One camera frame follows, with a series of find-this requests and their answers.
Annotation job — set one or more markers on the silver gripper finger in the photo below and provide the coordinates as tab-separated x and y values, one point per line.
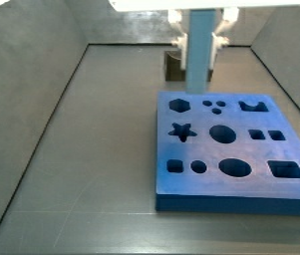
218	40
174	19

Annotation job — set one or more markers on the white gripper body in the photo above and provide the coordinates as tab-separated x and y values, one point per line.
147	5

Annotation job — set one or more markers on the light blue rectangular block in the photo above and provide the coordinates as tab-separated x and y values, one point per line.
201	23

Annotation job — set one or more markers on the blue foam shape board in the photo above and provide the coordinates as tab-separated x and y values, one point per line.
228	155

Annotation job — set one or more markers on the dark curved stand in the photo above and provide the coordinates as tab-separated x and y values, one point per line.
175	74

